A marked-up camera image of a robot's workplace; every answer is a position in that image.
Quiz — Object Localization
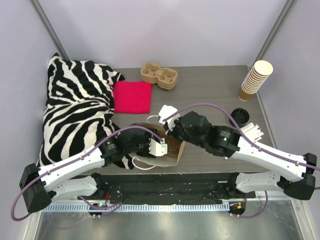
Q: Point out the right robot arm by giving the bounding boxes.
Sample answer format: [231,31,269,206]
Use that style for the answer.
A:
[159,111,317,201]

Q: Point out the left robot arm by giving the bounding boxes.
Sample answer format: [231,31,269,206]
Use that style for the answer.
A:
[17,125,164,214]

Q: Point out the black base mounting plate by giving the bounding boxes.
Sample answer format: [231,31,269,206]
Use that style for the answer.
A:
[85,173,256,205]

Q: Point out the pink folded cloth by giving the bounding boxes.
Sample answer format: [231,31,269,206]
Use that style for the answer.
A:
[113,81,153,114]

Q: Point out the stack of black lids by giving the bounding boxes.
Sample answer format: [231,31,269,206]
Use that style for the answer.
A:
[230,108,250,128]

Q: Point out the white cable duct strip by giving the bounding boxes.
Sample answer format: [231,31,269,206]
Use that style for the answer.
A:
[43,202,230,213]

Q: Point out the zebra print pillow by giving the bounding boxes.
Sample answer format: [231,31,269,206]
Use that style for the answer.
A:
[36,53,125,167]

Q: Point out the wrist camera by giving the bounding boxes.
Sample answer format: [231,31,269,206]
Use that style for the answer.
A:
[158,105,180,131]
[148,138,168,157]

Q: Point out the stack of paper cups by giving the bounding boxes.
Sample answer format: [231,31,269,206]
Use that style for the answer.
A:
[238,60,274,101]

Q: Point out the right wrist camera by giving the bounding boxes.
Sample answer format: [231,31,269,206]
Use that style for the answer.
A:
[158,105,180,131]

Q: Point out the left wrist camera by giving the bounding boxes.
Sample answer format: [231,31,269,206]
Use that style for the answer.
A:
[148,138,168,157]

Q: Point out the brown paper bag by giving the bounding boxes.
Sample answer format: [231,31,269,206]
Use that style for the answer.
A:
[130,116,185,171]

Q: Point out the cardboard cup carrier tray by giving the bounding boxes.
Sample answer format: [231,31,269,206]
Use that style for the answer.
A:
[140,62,178,91]

